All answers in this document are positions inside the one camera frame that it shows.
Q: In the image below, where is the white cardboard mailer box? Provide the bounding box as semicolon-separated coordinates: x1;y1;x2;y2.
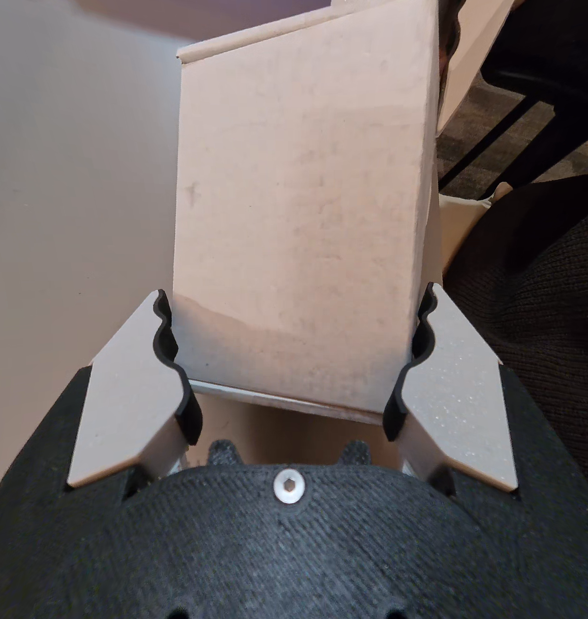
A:
172;0;444;426

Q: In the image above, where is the grey desk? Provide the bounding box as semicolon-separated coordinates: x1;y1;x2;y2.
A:
0;0;444;513

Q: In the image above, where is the black office chair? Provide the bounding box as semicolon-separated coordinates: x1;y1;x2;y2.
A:
439;0;588;192

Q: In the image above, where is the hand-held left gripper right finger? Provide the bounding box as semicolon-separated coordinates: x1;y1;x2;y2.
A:
382;282;519;494

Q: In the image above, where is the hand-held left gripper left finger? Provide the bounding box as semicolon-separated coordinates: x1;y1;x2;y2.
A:
67;289;203;488

